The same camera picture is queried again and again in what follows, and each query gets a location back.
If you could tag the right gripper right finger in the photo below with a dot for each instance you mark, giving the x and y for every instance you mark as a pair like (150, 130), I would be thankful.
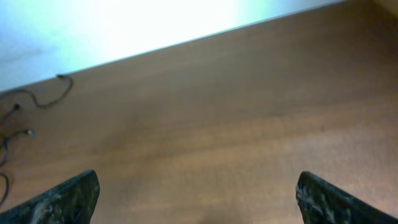
(321, 202)

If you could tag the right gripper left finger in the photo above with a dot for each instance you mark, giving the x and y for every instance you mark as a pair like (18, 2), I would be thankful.
(72, 201)

